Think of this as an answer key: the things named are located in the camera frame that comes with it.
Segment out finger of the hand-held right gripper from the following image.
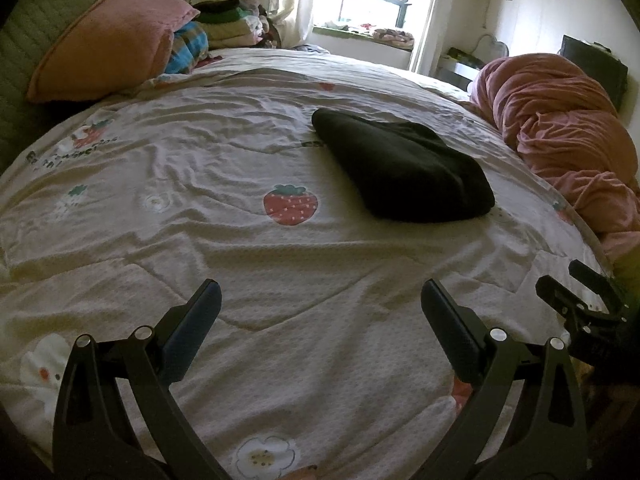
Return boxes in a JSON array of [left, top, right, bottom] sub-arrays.
[[535, 274, 587, 322], [569, 259, 631, 314]]

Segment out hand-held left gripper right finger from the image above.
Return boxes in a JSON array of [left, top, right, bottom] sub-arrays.
[[420, 278, 588, 480]]

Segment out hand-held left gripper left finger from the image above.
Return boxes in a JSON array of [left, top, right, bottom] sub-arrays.
[[51, 278, 232, 480]]

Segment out black sweater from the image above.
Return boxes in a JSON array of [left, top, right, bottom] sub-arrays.
[[311, 107, 496, 224]]

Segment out clothes pile on windowsill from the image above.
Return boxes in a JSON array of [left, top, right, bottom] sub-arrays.
[[372, 26, 416, 50]]

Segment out stack of folded clothes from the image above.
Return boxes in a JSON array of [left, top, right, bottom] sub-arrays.
[[192, 0, 272, 52]]

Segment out person's green fleece clothing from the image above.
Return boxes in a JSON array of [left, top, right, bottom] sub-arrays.
[[614, 249, 640, 288]]

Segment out printed white bed blanket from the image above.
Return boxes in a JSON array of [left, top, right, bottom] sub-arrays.
[[0, 47, 621, 480]]

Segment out crumpled pink duvet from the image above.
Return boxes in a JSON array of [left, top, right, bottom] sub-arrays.
[[470, 55, 640, 262]]

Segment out black monitor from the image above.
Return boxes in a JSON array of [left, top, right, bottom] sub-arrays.
[[557, 35, 629, 111]]

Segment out grey metal appliance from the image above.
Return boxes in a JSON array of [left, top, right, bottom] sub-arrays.
[[437, 47, 486, 92]]

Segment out white heart-shaped chair back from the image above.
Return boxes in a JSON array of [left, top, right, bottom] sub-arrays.
[[472, 34, 511, 62]]

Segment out blue striped cloth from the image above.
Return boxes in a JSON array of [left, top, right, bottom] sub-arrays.
[[165, 20, 211, 76]]

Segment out pink pillow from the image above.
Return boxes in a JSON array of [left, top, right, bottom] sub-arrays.
[[27, 0, 201, 104]]

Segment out cream curtain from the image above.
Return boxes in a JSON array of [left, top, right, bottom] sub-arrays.
[[270, 0, 327, 52], [410, 0, 474, 76]]

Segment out green quilted headboard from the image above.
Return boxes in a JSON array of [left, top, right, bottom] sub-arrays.
[[0, 0, 183, 172]]

